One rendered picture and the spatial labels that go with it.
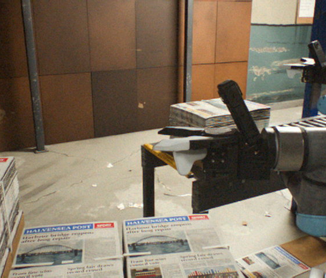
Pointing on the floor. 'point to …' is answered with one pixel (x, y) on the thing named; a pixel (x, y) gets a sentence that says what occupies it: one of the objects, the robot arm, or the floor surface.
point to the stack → (162, 222)
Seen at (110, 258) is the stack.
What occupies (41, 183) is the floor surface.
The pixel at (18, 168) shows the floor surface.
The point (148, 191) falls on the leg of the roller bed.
